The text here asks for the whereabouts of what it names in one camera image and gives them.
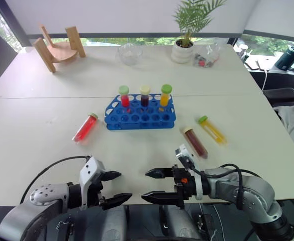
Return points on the wooden stand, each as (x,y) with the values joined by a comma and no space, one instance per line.
(61,51)

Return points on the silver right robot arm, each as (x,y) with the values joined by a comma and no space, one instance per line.
(252,193)

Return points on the green palm plant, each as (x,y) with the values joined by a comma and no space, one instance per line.
(192,15)

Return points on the black chair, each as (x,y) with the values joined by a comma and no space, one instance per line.
(282,96)

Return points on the grey rounded housing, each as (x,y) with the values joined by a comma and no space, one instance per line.
(115,223)
(179,222)

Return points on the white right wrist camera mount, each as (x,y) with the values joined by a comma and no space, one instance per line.
(184,154)

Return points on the clear glass bowl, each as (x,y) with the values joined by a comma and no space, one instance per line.
(130,54)

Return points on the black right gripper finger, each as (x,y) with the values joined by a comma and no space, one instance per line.
(162,198)
(159,173)

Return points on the yellow tube green cap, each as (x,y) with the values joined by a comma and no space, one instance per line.
(213,131)

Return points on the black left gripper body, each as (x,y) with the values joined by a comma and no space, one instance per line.
(94,192)

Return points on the blue test tube rack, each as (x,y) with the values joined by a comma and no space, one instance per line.
(139,120)

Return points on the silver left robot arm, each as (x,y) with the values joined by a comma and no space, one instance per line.
(24,216)

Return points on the red tube green cap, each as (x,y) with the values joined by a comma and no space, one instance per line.
(124,99)
(85,129)

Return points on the clear plastic bag with parts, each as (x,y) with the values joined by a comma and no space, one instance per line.
(206,59)

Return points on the dark green electric kettle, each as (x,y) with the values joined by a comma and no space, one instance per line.
(288,59)

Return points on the dark brown tube cream cap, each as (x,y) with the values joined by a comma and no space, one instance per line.
(196,143)

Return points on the white ribbed plant pot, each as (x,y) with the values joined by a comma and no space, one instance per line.
(182,54)

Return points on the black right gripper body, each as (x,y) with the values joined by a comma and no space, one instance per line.
(184,185)

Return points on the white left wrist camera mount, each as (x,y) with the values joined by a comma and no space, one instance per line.
(90,167)

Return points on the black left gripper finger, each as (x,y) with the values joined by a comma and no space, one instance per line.
(110,175)
(117,200)

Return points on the dark purple tube cream cap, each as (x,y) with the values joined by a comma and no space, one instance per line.
(144,98)

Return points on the orange tube green cap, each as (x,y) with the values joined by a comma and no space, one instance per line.
(164,98)

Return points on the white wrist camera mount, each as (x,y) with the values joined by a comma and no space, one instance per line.
(184,154)
(90,167)

